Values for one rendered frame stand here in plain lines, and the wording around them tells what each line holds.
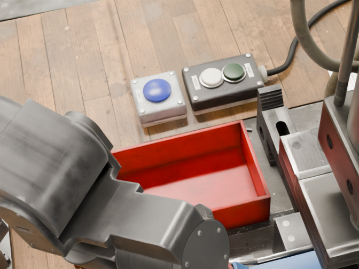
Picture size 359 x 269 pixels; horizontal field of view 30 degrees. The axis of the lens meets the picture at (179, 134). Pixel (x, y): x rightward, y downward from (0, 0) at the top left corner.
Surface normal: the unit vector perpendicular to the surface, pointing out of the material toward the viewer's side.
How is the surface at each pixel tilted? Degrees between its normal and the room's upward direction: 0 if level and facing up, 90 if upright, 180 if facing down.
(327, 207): 0
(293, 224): 0
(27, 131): 13
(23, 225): 90
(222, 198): 0
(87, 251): 29
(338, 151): 90
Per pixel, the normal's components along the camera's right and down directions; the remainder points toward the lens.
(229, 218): 0.23, 0.79
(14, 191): 0.13, -0.48
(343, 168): -0.97, 0.23
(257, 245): -0.07, -0.57
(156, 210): -0.42, -0.65
